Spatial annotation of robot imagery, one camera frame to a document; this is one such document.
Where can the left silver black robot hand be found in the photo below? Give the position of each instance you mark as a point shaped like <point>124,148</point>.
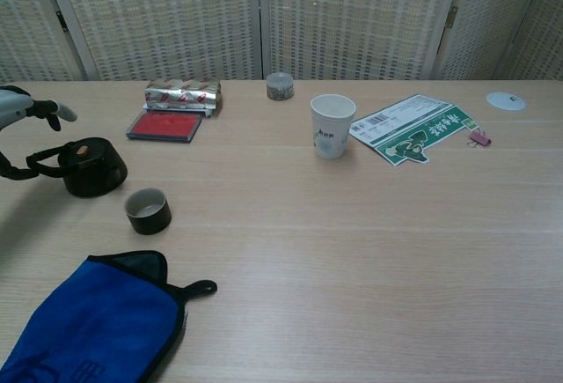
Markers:
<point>13,105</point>

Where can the black teapot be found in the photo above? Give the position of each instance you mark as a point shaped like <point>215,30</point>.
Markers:
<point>94,176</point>

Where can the dark ceramic tea cup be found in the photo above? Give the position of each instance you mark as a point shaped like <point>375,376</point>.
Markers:
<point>149,220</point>

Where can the red ink pad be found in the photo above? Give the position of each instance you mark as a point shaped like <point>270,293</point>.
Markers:
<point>163,127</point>

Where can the silver red foil packet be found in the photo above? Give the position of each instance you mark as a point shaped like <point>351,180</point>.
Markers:
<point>182,94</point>

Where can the woven folding screen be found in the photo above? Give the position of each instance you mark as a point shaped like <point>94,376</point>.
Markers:
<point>176,17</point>

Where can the blue cloth with black trim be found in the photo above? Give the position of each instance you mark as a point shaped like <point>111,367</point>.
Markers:
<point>97,321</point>

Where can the small clear round jar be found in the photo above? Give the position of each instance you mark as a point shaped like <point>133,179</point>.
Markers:
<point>280,88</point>

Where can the white paper cup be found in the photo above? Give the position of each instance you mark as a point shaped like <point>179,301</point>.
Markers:
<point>330,136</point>

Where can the green white flat package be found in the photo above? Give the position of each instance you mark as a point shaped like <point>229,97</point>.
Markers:
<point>409,132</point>

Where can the pink binder clip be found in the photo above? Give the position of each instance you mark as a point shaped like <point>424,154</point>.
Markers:
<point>481,139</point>

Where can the white round grommet cover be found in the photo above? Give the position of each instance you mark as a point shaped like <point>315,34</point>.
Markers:
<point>503,101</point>

